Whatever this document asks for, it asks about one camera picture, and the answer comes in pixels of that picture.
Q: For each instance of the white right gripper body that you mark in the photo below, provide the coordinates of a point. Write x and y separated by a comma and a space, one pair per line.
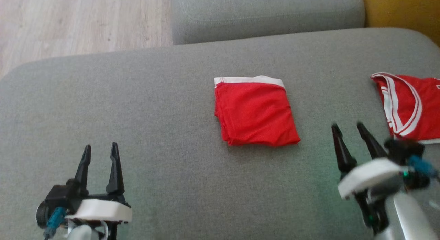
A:
367, 174

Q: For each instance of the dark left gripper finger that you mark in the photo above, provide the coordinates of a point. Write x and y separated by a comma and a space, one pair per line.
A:
115, 174
83, 174

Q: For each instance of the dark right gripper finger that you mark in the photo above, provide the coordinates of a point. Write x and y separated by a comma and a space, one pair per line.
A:
344, 154
374, 147

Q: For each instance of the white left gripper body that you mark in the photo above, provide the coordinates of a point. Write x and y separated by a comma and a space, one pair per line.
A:
103, 210

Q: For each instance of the red white striped jersey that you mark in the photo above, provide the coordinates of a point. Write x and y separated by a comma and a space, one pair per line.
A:
426, 106

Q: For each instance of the red white shorts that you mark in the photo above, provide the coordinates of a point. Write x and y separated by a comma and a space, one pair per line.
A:
254, 112

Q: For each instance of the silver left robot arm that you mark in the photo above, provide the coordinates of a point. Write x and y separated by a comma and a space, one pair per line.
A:
80, 233

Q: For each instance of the grey fabric sofa seat cushion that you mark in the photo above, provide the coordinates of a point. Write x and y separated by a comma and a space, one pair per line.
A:
172, 112

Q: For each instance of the grey fabric sofa side cushion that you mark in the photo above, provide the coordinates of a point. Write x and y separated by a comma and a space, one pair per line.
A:
268, 13

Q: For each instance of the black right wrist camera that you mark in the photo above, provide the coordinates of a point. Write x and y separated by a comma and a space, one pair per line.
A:
404, 150

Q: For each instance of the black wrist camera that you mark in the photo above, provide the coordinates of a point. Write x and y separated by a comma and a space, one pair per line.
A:
404, 150
56, 198

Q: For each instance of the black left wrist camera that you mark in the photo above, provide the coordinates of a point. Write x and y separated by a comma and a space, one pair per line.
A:
56, 198

